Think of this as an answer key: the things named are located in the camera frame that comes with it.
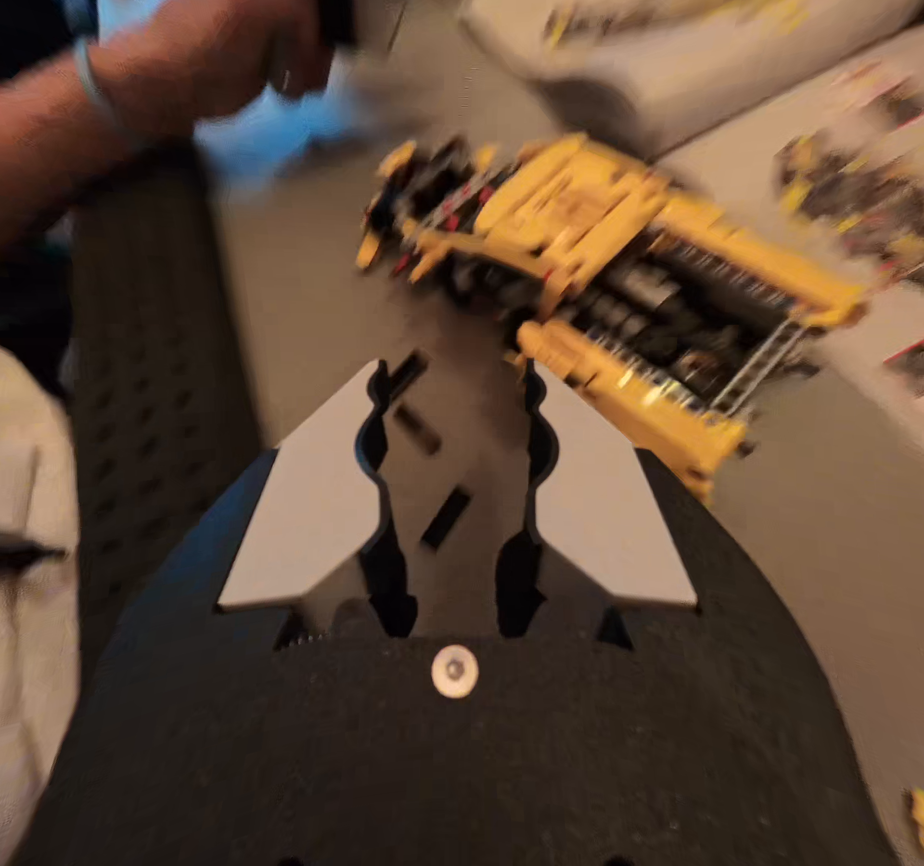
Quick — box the person's left hand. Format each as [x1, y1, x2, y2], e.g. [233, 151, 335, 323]
[90, 0, 340, 128]

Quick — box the thin grey bracelet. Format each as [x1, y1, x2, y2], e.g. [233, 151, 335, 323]
[72, 36, 121, 133]

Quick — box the yellow toy brick car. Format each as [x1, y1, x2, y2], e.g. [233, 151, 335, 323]
[354, 131, 869, 505]

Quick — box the person's white shirt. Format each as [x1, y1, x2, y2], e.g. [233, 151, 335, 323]
[0, 350, 81, 842]

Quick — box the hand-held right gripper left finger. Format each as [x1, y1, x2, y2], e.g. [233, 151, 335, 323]
[218, 358, 420, 639]

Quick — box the grey desk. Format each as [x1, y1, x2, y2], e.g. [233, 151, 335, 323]
[202, 0, 924, 866]

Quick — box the instruction booklet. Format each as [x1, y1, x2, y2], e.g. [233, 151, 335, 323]
[462, 0, 924, 407]

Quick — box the dark perforated panel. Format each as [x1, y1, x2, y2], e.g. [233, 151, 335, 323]
[68, 152, 265, 672]

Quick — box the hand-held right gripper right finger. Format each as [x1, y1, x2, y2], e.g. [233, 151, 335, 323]
[494, 358, 699, 639]

